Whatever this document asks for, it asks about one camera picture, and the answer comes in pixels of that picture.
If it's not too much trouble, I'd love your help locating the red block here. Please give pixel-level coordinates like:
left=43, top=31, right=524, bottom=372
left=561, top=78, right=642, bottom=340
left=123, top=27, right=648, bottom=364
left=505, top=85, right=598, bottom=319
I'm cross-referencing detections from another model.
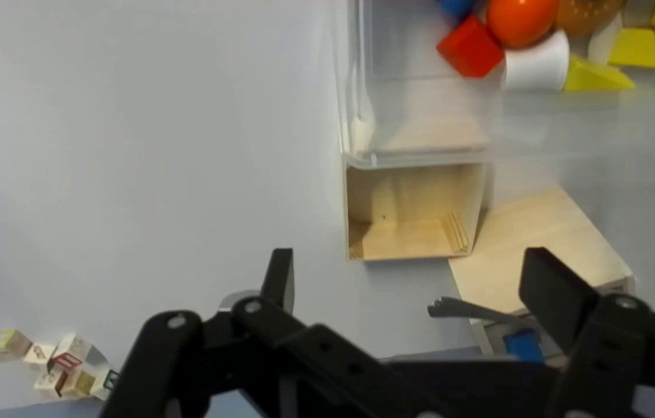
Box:
left=437, top=16, right=507, bottom=78

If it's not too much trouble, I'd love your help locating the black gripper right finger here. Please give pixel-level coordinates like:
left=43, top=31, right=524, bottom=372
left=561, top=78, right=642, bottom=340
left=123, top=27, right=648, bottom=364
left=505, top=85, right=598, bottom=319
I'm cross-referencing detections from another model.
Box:
left=519, top=245, right=655, bottom=418

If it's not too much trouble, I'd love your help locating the orange ball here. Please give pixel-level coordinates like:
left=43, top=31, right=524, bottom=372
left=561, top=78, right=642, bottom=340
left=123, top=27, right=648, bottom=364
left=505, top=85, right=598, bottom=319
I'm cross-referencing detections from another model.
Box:
left=485, top=0, right=562, bottom=50

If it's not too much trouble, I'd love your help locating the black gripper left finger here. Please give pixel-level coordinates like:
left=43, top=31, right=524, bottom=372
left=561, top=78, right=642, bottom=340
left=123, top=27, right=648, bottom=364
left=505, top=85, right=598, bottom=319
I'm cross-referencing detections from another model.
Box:
left=102, top=245, right=383, bottom=418

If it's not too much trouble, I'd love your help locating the small wooden crate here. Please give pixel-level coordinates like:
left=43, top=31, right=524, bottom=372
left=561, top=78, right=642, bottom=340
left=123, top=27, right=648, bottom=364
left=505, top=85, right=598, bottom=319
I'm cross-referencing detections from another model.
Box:
left=345, top=159, right=492, bottom=264

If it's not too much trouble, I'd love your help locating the wooden shape sorter box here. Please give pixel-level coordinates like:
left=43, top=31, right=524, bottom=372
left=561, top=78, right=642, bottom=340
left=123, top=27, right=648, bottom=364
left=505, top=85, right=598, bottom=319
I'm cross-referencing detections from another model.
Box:
left=448, top=182, right=637, bottom=367

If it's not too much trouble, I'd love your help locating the clear plastic bin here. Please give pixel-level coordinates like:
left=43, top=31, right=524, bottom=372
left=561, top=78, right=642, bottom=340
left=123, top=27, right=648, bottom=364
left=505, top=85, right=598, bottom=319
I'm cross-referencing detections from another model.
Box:
left=336, top=0, right=655, bottom=174

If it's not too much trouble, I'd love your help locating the brown ball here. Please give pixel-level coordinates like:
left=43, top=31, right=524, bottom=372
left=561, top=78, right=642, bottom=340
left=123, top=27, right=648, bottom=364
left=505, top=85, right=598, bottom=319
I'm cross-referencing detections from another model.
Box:
left=556, top=0, right=628, bottom=40

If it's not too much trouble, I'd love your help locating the small blue block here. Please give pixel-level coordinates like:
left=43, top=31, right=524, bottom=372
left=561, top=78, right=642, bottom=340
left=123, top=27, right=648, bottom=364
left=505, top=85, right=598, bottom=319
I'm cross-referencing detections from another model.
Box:
left=439, top=0, right=485, bottom=21

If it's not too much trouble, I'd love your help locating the blue shape block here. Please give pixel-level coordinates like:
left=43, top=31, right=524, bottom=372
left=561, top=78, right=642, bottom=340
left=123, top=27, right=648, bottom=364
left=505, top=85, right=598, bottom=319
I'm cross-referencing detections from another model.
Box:
left=502, top=326, right=547, bottom=364

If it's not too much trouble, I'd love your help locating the yellow wedge block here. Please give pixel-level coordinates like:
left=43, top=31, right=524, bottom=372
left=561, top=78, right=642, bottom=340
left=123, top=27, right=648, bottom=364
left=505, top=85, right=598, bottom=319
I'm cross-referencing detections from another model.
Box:
left=564, top=54, right=640, bottom=98

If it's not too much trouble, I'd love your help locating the yellow rectangular block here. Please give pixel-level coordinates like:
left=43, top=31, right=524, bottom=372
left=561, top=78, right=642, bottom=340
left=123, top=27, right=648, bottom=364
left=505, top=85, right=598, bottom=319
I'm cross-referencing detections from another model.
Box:
left=606, top=25, right=655, bottom=72

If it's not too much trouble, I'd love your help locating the wooden letter cube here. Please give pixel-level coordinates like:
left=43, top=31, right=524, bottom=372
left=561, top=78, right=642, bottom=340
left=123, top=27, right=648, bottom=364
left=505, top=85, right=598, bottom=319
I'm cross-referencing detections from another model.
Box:
left=64, top=364, right=102, bottom=402
left=23, top=338, right=59, bottom=367
left=0, top=326, right=35, bottom=362
left=46, top=331, right=96, bottom=374
left=34, top=368, right=67, bottom=397
left=92, top=367, right=123, bottom=403

